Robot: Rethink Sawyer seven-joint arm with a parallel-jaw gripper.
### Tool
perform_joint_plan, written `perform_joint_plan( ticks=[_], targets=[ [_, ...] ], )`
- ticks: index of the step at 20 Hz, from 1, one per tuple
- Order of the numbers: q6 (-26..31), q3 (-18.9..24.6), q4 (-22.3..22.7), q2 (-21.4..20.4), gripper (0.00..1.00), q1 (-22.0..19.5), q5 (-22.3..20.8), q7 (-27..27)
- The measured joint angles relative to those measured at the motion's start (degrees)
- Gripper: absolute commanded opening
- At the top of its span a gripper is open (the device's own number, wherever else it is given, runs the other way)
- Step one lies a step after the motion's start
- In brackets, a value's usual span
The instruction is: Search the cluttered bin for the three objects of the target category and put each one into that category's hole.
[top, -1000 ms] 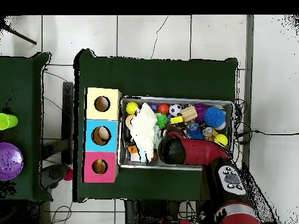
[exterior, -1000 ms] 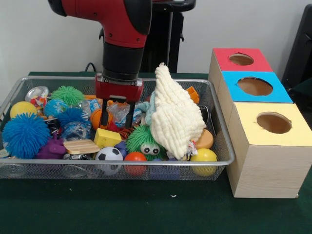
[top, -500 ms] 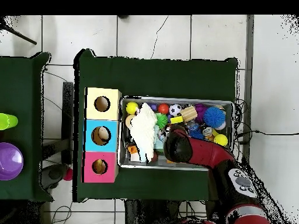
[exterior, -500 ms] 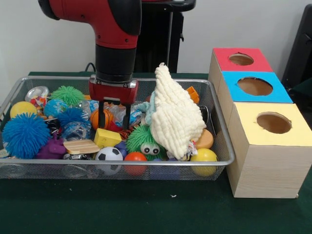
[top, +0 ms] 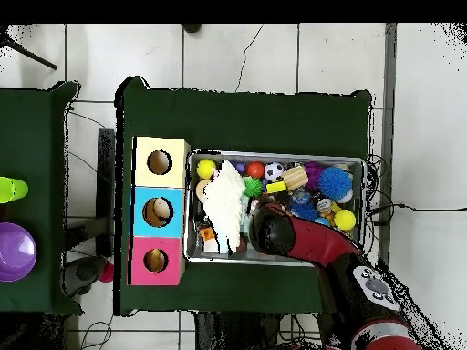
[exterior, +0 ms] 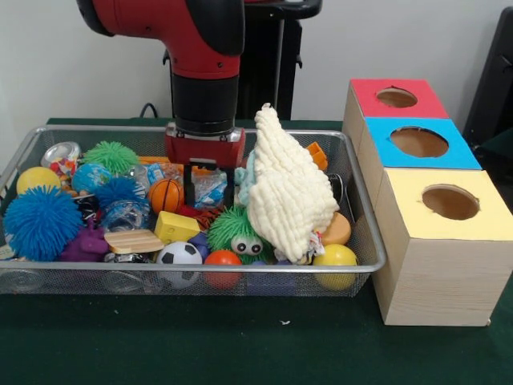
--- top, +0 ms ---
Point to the cream waffle cloth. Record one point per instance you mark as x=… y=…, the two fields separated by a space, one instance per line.
x=224 y=200

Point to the yellow soft duck toy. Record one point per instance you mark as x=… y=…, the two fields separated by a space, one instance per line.
x=156 y=259

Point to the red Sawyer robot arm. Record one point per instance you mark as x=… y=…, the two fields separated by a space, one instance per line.
x=317 y=242

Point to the shallow clear mesh bin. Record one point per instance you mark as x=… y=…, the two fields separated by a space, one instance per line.
x=262 y=156

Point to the wooden box with three holes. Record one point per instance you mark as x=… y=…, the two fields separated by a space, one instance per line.
x=160 y=180

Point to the green spiky ball with eyes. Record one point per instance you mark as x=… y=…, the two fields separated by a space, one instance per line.
x=253 y=186

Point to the orange-red ball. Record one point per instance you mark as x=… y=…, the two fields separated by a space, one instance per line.
x=254 y=169

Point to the tan round disc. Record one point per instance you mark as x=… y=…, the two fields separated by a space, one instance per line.
x=200 y=187

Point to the yellow plastic ball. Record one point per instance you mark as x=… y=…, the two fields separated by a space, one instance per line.
x=206 y=168
x=344 y=220

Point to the yellow foam block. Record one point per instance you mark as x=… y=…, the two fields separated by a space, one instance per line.
x=276 y=187

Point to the small soccer ball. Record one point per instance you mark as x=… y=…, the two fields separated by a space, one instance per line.
x=273 y=171

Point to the striped wooden block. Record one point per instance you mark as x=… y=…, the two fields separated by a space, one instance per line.
x=294 y=178

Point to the dark green table cloth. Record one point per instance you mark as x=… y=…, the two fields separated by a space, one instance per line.
x=237 y=120
x=40 y=146

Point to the large blue spiky ball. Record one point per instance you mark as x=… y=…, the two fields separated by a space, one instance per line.
x=335 y=183

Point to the grey box with red button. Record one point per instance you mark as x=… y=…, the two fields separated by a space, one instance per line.
x=85 y=273

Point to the person's foot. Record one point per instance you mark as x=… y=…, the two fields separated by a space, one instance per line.
x=191 y=27

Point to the lime green cup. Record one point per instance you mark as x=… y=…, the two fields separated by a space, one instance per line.
x=12 y=189

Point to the purple plastic bowl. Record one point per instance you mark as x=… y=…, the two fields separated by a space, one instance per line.
x=16 y=251

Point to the black rod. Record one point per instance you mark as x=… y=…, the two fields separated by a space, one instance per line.
x=36 y=59

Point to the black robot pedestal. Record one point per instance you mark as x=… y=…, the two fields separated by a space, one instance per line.
x=233 y=331

